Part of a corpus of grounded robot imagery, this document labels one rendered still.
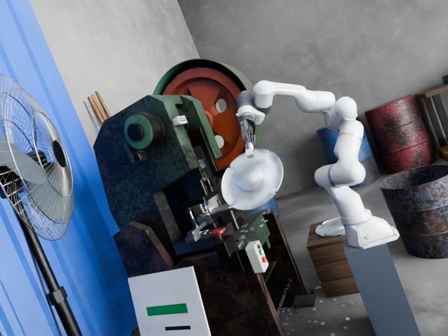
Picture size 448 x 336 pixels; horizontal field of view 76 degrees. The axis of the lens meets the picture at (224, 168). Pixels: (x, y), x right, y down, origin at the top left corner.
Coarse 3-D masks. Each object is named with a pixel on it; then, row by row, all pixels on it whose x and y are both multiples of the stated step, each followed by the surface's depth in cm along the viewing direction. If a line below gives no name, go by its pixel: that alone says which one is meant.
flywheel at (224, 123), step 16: (176, 80) 200; (192, 80) 197; (208, 80) 193; (224, 80) 185; (192, 96) 201; (208, 96) 196; (224, 96) 191; (208, 112) 198; (224, 112) 194; (224, 128) 196; (240, 128) 191; (224, 144) 199; (240, 144) 190; (224, 160) 197
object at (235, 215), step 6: (228, 204) 170; (216, 210) 166; (222, 210) 161; (228, 210) 158; (234, 210) 163; (222, 216) 163; (228, 216) 161; (234, 216) 161; (240, 216) 167; (234, 222) 161; (240, 222) 165; (234, 228) 162
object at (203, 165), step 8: (200, 152) 170; (200, 160) 167; (208, 168) 172; (208, 176) 169; (192, 184) 164; (200, 184) 161; (208, 184) 162; (216, 184) 168; (192, 192) 165; (200, 192) 163; (208, 192) 163
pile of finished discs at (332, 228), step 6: (324, 222) 201; (330, 222) 199; (336, 222) 193; (318, 228) 196; (324, 228) 192; (330, 228) 187; (336, 228) 183; (342, 228) 181; (318, 234) 185; (324, 234) 183; (330, 234) 180; (336, 234) 175; (342, 234) 174
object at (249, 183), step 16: (240, 160) 131; (256, 160) 126; (272, 160) 121; (224, 176) 131; (240, 176) 125; (256, 176) 121; (272, 176) 117; (224, 192) 126; (240, 192) 122; (256, 192) 117; (240, 208) 118
